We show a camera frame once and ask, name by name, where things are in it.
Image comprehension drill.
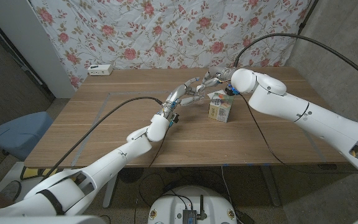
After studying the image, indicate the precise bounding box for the floral backdrop cloth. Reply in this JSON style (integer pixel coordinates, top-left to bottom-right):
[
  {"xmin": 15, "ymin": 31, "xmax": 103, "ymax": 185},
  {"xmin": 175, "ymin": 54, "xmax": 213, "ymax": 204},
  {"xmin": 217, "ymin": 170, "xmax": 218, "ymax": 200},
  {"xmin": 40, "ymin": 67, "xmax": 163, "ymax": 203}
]
[{"xmin": 29, "ymin": 0, "xmax": 312, "ymax": 90}]

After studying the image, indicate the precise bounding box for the colourful cardboard box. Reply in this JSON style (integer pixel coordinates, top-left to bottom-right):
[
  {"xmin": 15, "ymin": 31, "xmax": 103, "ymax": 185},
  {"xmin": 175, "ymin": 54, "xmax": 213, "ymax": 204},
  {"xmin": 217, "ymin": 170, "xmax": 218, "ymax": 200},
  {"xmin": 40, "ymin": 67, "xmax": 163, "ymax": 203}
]
[{"xmin": 208, "ymin": 93, "xmax": 235, "ymax": 123}]

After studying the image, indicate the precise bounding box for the black backdrop pole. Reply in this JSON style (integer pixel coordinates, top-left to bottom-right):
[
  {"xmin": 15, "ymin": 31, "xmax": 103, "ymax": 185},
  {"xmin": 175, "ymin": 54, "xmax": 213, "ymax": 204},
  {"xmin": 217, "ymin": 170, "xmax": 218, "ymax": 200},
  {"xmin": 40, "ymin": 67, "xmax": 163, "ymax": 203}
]
[{"xmin": 296, "ymin": 0, "xmax": 320, "ymax": 40}]

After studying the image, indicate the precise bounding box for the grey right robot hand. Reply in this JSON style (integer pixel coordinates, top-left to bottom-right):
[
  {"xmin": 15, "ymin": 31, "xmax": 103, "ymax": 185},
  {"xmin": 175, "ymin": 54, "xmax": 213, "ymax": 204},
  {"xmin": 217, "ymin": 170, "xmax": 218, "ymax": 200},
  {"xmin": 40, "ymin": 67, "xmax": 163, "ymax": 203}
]
[{"xmin": 196, "ymin": 66, "xmax": 237, "ymax": 93}]

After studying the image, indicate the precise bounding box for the white table leg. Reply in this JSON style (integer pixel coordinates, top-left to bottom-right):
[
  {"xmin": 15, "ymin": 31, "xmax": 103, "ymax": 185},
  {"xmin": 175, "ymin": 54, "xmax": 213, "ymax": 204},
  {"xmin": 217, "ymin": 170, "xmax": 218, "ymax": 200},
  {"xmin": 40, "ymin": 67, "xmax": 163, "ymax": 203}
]
[{"xmin": 102, "ymin": 172, "xmax": 120, "ymax": 209}]

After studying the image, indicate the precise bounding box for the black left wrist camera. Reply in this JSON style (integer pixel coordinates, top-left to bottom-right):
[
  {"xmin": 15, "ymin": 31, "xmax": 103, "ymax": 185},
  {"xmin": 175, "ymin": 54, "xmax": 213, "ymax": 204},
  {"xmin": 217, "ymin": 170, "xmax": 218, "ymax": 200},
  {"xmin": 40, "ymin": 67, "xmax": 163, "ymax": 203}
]
[{"xmin": 168, "ymin": 113, "xmax": 180, "ymax": 127}]

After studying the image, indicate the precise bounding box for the white power strip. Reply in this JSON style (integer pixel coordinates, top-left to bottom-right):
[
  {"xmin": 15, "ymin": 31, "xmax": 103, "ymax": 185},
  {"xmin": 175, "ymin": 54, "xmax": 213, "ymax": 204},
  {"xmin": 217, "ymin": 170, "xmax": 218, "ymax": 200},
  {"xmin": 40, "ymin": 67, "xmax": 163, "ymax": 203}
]
[{"xmin": 87, "ymin": 63, "xmax": 114, "ymax": 77}]

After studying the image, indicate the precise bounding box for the black antenna module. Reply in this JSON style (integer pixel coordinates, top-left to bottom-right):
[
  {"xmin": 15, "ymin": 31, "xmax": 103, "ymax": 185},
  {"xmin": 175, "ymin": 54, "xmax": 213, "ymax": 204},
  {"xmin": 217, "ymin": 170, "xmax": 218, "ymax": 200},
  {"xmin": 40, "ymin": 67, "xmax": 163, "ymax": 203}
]
[{"xmin": 182, "ymin": 195, "xmax": 208, "ymax": 224}]

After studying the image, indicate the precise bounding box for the clear medicine bottle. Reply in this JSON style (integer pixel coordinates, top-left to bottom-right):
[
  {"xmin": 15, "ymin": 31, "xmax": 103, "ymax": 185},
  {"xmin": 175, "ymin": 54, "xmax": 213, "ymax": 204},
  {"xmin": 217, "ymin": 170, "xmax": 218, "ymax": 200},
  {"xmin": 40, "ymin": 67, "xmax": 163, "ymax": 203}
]
[{"xmin": 194, "ymin": 91, "xmax": 206, "ymax": 105}]

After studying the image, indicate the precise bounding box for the black floor cable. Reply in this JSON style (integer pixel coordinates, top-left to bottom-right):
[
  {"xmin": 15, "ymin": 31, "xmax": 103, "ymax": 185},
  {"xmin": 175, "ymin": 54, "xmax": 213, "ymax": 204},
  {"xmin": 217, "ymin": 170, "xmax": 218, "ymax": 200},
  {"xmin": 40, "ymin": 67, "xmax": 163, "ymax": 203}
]
[{"xmin": 137, "ymin": 172, "xmax": 169, "ymax": 208}]

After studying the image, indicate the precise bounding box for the white partition panel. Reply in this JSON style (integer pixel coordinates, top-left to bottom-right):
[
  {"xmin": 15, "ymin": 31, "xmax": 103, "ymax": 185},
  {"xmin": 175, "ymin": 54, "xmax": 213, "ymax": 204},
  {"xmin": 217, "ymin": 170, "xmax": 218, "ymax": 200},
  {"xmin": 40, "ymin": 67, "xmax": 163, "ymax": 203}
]
[{"xmin": 0, "ymin": 0, "xmax": 76, "ymax": 100}]

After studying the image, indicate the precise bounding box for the black round perforated disc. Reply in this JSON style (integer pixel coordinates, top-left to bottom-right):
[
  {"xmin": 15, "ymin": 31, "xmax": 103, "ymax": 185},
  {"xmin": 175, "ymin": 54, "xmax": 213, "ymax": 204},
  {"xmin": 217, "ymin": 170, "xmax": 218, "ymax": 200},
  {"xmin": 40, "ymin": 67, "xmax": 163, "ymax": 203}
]
[{"xmin": 118, "ymin": 167, "xmax": 144, "ymax": 184}]

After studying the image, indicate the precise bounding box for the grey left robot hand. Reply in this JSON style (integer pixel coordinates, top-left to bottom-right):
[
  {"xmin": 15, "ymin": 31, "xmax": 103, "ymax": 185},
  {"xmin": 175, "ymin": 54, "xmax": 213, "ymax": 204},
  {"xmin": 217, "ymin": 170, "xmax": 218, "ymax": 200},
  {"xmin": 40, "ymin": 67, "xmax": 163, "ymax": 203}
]
[{"xmin": 158, "ymin": 77, "xmax": 205, "ymax": 118}]

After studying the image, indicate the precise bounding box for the grey sneaker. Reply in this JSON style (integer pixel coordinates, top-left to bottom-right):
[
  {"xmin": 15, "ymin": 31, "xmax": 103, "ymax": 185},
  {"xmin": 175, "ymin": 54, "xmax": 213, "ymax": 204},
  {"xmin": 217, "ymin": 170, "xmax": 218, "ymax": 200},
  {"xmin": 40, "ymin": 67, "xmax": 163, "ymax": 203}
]
[{"xmin": 0, "ymin": 180, "xmax": 22, "ymax": 202}]

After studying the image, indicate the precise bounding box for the left arm thick black cable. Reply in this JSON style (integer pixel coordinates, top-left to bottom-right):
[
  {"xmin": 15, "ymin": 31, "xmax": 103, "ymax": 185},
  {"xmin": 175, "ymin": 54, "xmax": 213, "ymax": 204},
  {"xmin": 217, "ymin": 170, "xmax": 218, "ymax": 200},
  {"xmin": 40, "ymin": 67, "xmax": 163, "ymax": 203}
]
[{"xmin": 40, "ymin": 96, "xmax": 163, "ymax": 181}]

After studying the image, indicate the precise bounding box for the yellow black floor mat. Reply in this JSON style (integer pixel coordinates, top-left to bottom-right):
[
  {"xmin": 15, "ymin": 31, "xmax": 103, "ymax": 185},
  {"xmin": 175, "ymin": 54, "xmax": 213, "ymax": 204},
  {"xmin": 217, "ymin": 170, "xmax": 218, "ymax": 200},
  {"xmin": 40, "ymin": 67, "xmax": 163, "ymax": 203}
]
[{"xmin": 21, "ymin": 166, "xmax": 62, "ymax": 180}]

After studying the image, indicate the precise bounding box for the white robot torso base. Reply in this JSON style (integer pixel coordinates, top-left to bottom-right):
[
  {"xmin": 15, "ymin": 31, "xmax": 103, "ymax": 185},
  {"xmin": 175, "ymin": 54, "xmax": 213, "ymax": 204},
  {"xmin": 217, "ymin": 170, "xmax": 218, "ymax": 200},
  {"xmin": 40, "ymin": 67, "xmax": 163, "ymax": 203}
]
[{"xmin": 147, "ymin": 185, "xmax": 237, "ymax": 224}]

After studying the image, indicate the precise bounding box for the grey table leg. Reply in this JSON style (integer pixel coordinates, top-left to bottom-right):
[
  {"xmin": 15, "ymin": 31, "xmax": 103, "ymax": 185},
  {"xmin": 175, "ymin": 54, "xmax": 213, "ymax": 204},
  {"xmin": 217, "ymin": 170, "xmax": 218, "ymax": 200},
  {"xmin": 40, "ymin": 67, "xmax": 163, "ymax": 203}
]
[{"xmin": 261, "ymin": 164, "xmax": 282, "ymax": 208}]

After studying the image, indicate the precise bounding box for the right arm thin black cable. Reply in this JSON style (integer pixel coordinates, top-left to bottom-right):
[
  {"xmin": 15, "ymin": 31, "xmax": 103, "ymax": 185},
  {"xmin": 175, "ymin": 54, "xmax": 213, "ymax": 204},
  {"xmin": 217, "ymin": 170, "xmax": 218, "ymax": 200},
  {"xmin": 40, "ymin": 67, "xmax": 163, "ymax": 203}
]
[{"xmin": 239, "ymin": 93, "xmax": 358, "ymax": 177}]

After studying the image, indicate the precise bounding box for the grey floor cable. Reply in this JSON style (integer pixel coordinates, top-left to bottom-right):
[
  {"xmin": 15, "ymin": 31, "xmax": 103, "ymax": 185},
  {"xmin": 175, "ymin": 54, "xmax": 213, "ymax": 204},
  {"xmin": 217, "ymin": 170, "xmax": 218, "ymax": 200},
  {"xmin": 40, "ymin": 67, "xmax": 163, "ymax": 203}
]
[{"xmin": 221, "ymin": 166, "xmax": 236, "ymax": 211}]

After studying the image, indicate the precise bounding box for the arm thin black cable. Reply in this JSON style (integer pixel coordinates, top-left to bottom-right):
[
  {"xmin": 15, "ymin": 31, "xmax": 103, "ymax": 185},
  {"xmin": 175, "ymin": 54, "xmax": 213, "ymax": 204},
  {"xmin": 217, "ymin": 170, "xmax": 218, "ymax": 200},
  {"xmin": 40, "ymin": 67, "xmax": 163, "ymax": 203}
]
[
  {"xmin": 239, "ymin": 93, "xmax": 358, "ymax": 177},
  {"xmin": 134, "ymin": 126, "xmax": 169, "ymax": 224}
]

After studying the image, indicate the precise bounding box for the right arm thick black cable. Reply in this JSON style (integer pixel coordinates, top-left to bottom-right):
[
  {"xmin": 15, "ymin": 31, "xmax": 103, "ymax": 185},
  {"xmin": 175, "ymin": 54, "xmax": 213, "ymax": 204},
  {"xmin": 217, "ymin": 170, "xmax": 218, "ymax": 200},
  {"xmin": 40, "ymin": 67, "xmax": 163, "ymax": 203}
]
[{"xmin": 233, "ymin": 32, "xmax": 358, "ymax": 87}]

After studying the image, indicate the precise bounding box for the white floor board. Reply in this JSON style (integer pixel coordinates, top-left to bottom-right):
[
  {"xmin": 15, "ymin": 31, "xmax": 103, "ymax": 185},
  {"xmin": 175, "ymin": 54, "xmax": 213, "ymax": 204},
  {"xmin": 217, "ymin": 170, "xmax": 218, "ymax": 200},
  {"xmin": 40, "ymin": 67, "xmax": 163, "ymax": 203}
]
[{"xmin": 0, "ymin": 161, "xmax": 24, "ymax": 194}]

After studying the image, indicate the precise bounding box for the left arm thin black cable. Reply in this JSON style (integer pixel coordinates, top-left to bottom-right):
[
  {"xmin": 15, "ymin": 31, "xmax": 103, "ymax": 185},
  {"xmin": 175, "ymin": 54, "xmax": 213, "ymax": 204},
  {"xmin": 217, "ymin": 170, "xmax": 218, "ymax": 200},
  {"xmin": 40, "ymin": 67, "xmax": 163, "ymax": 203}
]
[{"xmin": 134, "ymin": 126, "xmax": 169, "ymax": 224}]

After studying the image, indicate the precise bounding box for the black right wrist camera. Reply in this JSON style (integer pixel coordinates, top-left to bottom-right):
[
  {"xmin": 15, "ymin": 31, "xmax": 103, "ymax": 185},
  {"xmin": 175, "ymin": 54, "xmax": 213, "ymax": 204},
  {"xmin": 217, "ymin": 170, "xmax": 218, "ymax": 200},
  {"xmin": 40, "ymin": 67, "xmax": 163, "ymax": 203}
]
[{"xmin": 224, "ymin": 85, "xmax": 241, "ymax": 96}]

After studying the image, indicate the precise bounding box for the arm thick black cable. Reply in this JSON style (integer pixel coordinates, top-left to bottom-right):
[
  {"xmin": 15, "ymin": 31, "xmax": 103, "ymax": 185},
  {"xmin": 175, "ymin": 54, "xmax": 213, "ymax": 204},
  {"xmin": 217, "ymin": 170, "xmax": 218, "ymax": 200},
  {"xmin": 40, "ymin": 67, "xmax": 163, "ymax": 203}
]
[
  {"xmin": 40, "ymin": 96, "xmax": 163, "ymax": 181},
  {"xmin": 233, "ymin": 32, "xmax": 358, "ymax": 87}
]

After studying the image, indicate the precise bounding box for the blue stool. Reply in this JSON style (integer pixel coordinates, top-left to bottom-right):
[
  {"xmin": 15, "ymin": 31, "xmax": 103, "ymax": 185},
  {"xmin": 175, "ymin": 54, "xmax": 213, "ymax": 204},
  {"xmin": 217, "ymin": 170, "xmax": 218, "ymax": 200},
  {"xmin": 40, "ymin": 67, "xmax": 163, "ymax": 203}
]
[{"xmin": 0, "ymin": 111, "xmax": 54, "ymax": 162}]

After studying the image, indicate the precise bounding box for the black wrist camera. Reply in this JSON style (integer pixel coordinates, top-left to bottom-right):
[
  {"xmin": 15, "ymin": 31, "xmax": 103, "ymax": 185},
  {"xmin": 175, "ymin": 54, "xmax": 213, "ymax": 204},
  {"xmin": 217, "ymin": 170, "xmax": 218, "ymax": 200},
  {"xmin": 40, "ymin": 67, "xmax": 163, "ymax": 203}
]
[
  {"xmin": 224, "ymin": 85, "xmax": 241, "ymax": 96},
  {"xmin": 168, "ymin": 113, "xmax": 180, "ymax": 127}
]

